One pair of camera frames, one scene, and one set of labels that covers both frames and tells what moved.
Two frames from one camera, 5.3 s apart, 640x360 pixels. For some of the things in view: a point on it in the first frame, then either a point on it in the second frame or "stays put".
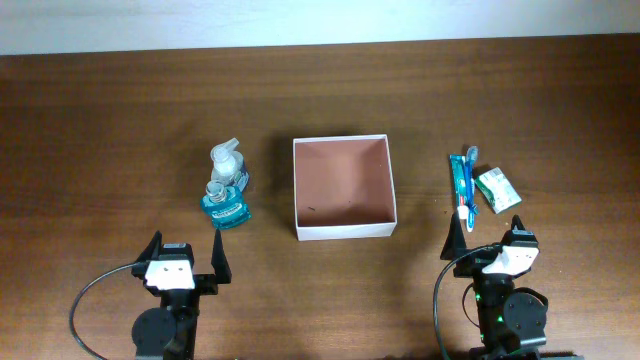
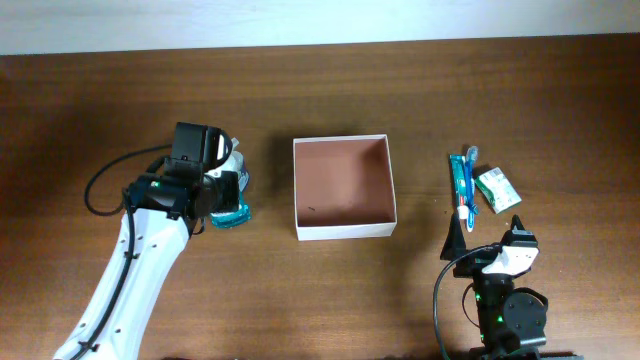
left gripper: x=209 y=282 -> x=230 y=198
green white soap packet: x=497 y=190 stays put
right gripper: x=474 y=261 stays put
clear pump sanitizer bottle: x=228 y=165 stays put
